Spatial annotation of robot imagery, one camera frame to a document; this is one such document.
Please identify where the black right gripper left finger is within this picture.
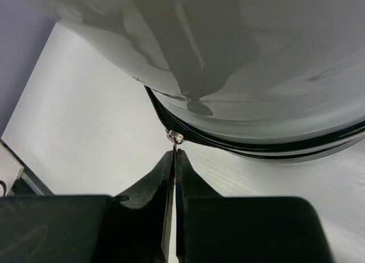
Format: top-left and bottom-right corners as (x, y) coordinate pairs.
(1, 151), (175, 262)

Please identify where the small space print suitcase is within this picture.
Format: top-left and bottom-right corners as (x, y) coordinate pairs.
(33, 0), (364, 159)

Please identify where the aluminium table edge rail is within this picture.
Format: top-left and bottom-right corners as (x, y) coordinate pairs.
(1, 139), (54, 196)

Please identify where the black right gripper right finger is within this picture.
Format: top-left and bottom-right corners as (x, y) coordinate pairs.
(175, 150), (334, 262)

